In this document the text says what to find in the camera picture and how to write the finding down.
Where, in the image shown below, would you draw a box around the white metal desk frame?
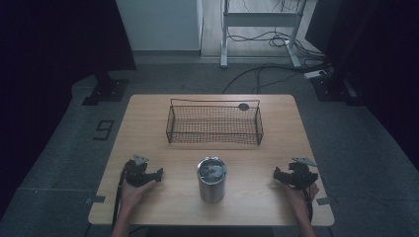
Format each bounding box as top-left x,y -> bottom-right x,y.
219,0 -> 308,69

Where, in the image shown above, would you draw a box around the white power strip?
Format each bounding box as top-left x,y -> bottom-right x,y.
303,69 -> 328,80

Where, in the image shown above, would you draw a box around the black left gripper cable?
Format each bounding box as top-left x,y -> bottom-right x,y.
112,163 -> 128,230

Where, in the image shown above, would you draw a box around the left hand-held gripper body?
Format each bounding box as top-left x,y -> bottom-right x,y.
124,154 -> 156,189

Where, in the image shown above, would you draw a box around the person's left hand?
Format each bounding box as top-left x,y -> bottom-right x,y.
120,179 -> 158,215

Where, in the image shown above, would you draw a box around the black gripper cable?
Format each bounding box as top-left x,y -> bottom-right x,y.
294,171 -> 314,222
112,163 -> 128,230

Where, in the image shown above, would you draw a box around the person's right hand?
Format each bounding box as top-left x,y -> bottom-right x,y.
284,182 -> 320,216

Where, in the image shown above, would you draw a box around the black curtain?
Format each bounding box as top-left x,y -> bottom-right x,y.
304,0 -> 419,172
0,0 -> 137,221

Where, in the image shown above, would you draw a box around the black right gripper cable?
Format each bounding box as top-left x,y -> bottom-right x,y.
294,171 -> 314,222

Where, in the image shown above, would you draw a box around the stainless steel cup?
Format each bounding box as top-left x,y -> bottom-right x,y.
196,156 -> 228,204

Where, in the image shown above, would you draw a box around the black wire mesh basket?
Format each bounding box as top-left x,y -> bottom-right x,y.
165,98 -> 265,146

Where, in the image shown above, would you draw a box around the black floor cables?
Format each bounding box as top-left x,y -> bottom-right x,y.
221,0 -> 334,96

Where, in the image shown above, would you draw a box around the white cabinet panel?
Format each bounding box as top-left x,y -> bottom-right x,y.
115,0 -> 205,52

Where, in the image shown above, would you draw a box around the black stand base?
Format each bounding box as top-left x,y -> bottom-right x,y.
81,70 -> 130,107
310,73 -> 364,107

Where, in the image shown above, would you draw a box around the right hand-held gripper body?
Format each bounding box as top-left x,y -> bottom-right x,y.
284,156 -> 320,191

